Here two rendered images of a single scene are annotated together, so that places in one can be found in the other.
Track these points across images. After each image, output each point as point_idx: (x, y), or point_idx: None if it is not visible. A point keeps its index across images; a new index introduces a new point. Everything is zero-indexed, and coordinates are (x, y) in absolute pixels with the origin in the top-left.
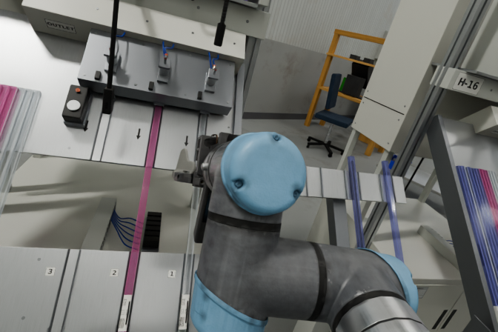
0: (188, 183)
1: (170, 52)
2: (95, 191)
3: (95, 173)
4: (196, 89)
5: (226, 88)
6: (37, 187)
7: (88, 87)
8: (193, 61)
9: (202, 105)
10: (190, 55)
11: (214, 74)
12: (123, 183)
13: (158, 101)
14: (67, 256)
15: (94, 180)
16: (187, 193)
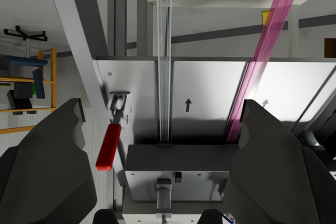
0: None
1: (218, 199)
2: None
3: None
4: (183, 180)
5: (139, 185)
6: None
7: (325, 154)
8: (189, 197)
9: (170, 160)
10: (192, 201)
11: (162, 215)
12: None
13: (233, 150)
14: None
15: None
16: None
